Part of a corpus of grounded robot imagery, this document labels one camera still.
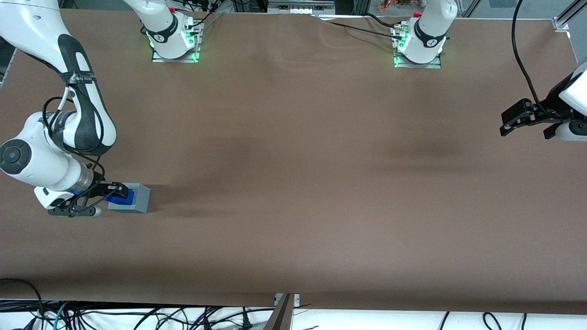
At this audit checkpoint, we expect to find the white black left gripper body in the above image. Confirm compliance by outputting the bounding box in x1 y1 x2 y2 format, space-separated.
545 61 587 121

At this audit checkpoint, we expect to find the blue plastic insert part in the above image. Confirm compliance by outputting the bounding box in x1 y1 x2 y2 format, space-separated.
105 189 135 205

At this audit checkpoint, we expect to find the gray square base block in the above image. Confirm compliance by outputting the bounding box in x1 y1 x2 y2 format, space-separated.
108 183 151 214

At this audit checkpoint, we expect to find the grey network device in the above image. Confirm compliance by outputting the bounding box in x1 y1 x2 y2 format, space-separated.
267 0 336 15

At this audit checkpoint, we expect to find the black arm-mounted cable loop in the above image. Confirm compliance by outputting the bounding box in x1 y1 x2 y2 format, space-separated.
42 85 107 184

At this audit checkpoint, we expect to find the black hanging cable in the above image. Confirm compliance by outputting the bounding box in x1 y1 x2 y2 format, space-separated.
511 0 551 117

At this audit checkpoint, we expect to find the aluminium frame profile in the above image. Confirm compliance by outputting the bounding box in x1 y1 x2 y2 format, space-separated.
552 0 587 33

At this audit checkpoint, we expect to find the black floor cable loop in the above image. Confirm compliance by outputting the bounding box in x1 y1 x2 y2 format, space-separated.
0 278 45 330

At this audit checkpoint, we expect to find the teal floor cable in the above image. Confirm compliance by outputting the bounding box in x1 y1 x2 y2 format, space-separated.
51 302 70 330

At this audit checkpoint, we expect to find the long black base cable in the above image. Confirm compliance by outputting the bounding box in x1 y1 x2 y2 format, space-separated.
314 16 406 37

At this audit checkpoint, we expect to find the metal table edge bracket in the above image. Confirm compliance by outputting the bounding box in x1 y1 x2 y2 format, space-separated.
263 293 301 330

